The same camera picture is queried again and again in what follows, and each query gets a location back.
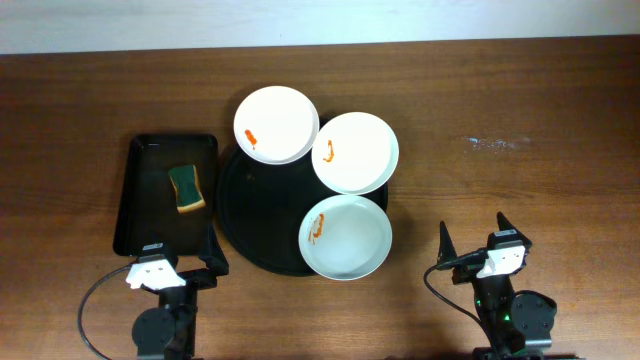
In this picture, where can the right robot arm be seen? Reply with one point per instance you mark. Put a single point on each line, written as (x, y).
(517, 324)

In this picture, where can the rectangular black tray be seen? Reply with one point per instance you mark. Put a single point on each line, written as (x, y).
(148, 212)

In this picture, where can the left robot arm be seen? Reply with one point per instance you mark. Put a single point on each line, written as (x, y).
(168, 330)

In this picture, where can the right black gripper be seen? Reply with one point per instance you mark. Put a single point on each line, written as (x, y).
(465, 273)

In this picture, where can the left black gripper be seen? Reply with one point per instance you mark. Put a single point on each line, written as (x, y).
(195, 278)

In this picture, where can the white plate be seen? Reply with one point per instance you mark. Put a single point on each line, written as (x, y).
(355, 153)
(276, 125)
(345, 237)

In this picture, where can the white plate bottom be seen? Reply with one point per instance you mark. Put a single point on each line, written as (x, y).
(345, 237)

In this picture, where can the green yellow sponge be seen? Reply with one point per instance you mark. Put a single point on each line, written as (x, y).
(185, 182)

